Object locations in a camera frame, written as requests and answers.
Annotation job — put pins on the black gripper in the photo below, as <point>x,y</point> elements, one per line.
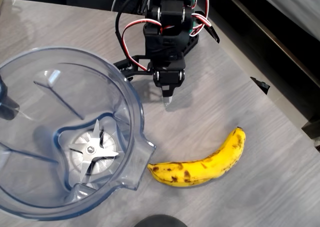
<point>168,77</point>

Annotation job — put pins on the yellow spotted banana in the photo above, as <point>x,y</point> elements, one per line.
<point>200,169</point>

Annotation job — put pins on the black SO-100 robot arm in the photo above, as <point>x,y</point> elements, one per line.
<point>172,14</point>

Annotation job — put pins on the steel blender blade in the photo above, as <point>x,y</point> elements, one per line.
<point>91,150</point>

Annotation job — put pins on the clear plastic blender jar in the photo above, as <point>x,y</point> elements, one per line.
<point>37,112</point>

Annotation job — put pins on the green circuit board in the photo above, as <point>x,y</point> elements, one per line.
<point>193,28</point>

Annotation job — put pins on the black table clamp lever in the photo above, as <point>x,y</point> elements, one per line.
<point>213,33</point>

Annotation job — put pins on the black round object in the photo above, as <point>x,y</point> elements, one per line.
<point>160,221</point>

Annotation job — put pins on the white fabric sheet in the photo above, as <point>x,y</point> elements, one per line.
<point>295,7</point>

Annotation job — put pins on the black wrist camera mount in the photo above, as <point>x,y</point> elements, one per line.
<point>130,67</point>

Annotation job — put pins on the black table edge bracket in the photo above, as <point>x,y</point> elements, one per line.
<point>261,84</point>

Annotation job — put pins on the dark wooden furniture rail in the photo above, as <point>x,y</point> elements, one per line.
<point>270,34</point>

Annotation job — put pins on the dark wooden furniture post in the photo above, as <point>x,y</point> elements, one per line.
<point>312,129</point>

